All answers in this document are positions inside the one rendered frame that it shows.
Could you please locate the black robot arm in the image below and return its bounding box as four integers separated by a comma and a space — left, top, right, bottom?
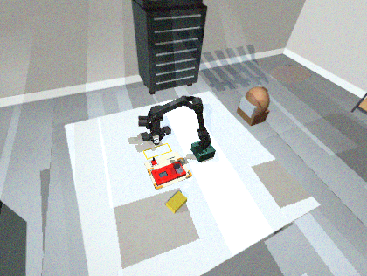
138, 95, 211, 149

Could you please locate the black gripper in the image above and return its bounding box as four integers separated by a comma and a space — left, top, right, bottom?
141, 125, 171, 143

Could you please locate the yellow rectangular block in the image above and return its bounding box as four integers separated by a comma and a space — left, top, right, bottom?
166, 191, 187, 213

